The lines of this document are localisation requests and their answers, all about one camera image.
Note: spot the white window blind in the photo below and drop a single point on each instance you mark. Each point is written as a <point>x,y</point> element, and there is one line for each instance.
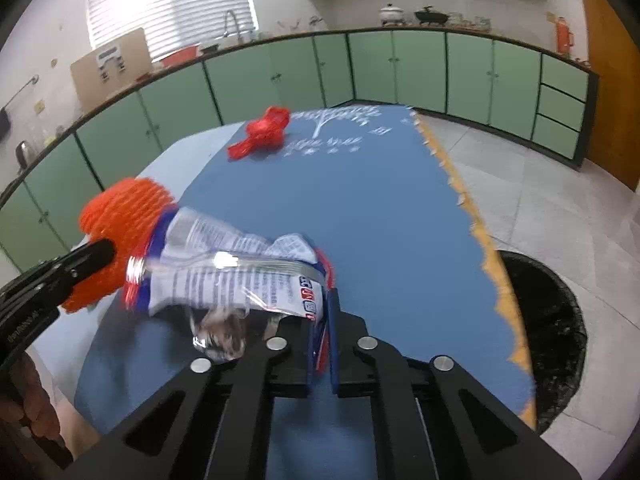
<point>165,5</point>

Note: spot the black bag lined bin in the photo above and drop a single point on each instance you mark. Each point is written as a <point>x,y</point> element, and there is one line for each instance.
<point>550,335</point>

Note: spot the orange foam fruit net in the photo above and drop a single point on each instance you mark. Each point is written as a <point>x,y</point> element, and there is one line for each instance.
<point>125,210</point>

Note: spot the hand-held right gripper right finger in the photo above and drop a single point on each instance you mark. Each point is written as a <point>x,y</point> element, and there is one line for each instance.
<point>350,360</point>

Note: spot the cardboard box with white label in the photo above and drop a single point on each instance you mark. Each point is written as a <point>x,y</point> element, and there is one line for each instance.
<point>135,72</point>

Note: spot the steel kitchen faucet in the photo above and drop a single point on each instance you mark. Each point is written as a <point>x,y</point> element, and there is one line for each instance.
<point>237,30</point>

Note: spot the black wok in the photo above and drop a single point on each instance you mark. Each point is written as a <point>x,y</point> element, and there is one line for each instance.
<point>430,16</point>

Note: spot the white cooking pot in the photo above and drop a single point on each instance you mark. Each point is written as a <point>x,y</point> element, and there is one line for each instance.
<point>391,15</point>

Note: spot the wooden table with blue cloth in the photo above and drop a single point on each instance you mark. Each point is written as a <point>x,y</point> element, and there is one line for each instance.
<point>375,235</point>

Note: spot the person's left hand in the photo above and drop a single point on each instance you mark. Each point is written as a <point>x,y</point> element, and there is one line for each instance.
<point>32,400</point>

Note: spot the green lower kitchen cabinets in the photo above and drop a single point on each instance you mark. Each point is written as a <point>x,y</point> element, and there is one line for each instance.
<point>420,70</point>

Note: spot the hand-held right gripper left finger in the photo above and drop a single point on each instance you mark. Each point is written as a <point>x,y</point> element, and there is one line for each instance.
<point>292,360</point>

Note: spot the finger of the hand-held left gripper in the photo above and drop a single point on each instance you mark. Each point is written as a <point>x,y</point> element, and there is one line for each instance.
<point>75,270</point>

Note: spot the light blue tablecloth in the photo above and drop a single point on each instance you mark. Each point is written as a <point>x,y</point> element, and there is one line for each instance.
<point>190,160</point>

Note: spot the orange thermos flask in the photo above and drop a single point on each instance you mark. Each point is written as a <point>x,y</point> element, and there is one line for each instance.
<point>565,35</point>

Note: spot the red plastic basin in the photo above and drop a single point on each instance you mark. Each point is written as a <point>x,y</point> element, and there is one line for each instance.
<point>180,56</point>

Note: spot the red plastic bag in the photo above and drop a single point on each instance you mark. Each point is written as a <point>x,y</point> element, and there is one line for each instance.
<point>262,132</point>

